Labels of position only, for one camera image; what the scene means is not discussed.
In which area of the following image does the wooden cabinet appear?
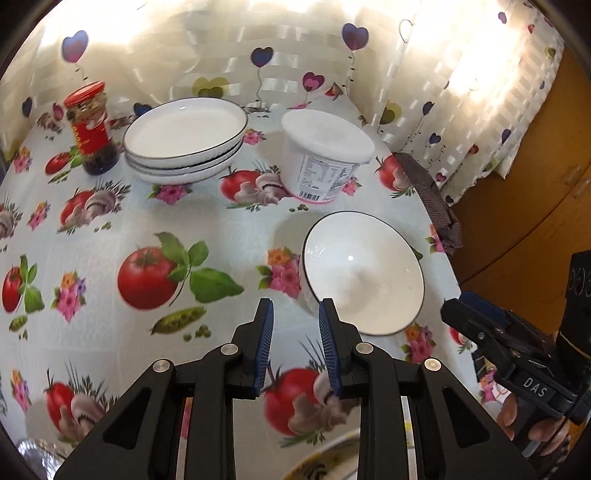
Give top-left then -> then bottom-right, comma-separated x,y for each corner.
434,28 -> 591,333

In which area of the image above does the heart-print curtain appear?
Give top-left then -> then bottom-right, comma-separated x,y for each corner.
0,0 -> 566,206

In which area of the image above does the vegetable-print tablecloth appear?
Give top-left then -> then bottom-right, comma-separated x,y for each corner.
0,97 -> 499,480

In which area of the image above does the white ribbed bowl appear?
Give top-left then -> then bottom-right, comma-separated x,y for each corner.
302,211 -> 424,336

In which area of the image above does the red-lidded sauce jar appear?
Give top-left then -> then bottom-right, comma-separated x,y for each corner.
63,80 -> 121,176

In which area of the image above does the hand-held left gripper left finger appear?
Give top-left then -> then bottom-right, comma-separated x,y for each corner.
54,298 -> 275,480

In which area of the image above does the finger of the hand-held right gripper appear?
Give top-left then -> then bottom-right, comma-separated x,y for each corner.
462,291 -> 551,348
441,299 -> 514,370

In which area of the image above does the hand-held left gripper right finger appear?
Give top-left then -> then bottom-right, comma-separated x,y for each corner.
318,298 -> 539,480

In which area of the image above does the person's right hand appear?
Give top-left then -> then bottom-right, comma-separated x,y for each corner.
496,394 -> 571,457

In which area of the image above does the white plastic tub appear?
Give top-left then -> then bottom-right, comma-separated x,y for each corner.
281,109 -> 376,204

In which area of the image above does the floral ceramic plate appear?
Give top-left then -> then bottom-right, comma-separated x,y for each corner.
283,431 -> 361,480

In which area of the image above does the dark dotted cloth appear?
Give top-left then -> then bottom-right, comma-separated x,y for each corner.
397,151 -> 463,254

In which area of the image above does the round foil pan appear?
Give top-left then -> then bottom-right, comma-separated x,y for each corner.
17,438 -> 65,472

